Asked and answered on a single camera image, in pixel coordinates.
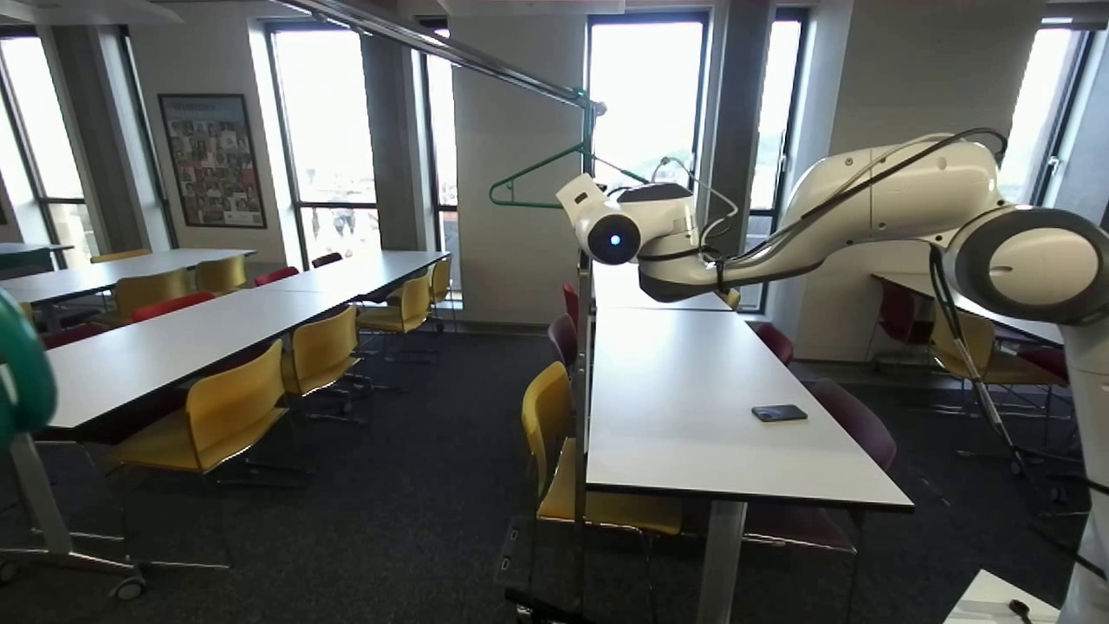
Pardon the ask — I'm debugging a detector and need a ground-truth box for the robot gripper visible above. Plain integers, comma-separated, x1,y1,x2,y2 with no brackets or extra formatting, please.
632,176,700,216

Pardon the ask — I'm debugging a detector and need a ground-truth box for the green wire hanger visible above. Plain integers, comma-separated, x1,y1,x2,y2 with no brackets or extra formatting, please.
484,95,653,216

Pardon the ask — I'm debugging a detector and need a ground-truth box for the metal clothes rack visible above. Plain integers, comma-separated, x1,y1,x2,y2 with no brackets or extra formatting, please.
289,0,611,459

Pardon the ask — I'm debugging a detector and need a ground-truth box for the long white work table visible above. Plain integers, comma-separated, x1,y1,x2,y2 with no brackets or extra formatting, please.
580,258,920,624

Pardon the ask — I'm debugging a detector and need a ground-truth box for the yellow chair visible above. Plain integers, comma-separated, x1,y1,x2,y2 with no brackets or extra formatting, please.
357,269,437,339
428,255,457,306
186,253,253,293
115,269,195,323
930,307,1068,392
281,306,365,401
515,355,685,537
109,339,293,477

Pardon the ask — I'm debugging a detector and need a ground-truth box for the black smartphone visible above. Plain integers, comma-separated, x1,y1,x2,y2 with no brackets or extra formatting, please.
748,401,810,425

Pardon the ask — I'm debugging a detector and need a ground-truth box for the white stand table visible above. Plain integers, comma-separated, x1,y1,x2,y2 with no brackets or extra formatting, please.
944,566,1064,624

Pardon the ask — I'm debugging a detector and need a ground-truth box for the green swivel chair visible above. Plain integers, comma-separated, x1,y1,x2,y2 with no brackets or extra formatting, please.
0,286,235,602

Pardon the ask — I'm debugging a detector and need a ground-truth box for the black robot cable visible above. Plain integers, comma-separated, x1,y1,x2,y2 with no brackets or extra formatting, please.
670,121,1109,582

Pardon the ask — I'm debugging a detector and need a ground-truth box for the colourful framed wall picture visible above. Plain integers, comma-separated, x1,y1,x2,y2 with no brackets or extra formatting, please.
156,91,272,233

